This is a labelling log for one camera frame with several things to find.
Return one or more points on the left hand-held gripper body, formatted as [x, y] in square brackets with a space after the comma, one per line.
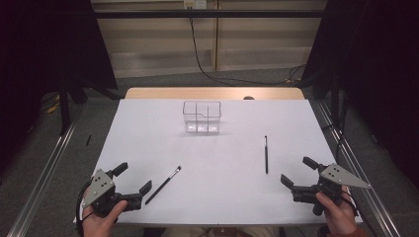
[99, 187]

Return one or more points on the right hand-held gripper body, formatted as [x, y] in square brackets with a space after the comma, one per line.
[342, 179]

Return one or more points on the thin black makeup brush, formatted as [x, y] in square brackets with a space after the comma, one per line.
[266, 154]

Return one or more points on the clear plastic organizer box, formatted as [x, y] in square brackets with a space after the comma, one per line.
[202, 117]

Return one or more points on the person's right hand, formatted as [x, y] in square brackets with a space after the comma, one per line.
[339, 217]

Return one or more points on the person's left hand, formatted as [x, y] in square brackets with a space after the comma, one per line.
[99, 226]

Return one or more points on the small black stick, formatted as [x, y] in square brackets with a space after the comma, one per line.
[88, 140]

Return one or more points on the person's rust sleeve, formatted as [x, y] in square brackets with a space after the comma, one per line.
[354, 234]

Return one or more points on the black metal stand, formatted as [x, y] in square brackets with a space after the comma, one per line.
[335, 95]
[64, 108]

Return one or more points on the dark round knob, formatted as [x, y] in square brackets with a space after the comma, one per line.
[248, 97]

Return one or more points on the wooden table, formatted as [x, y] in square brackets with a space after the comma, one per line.
[197, 93]

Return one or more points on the black curtain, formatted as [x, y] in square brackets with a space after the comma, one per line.
[378, 65]
[42, 49]

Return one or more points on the black horizontal bar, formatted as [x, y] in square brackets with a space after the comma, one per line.
[210, 14]

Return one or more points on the metal floor rail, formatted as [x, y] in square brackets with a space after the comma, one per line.
[42, 177]
[359, 171]

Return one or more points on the yellow vertical wall strip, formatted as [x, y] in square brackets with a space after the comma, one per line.
[216, 39]

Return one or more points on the white wall outlet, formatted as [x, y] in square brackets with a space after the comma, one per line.
[195, 3]

